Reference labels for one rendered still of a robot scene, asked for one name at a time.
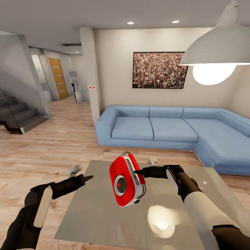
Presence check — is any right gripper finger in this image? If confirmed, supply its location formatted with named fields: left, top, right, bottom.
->
left=134, top=169, right=144, bottom=175

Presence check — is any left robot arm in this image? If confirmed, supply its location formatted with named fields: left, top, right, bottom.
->
left=0, top=165, right=94, bottom=250

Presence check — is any radio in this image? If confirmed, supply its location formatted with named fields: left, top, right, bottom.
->
left=109, top=153, right=145, bottom=207

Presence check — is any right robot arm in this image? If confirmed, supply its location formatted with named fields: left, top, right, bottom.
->
left=134, top=158, right=250, bottom=250

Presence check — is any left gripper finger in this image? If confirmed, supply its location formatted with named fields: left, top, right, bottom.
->
left=84, top=176, right=94, bottom=182

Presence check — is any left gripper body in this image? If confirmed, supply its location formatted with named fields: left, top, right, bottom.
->
left=63, top=174, right=86, bottom=195

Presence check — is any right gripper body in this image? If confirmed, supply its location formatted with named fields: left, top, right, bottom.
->
left=143, top=166, right=160, bottom=178

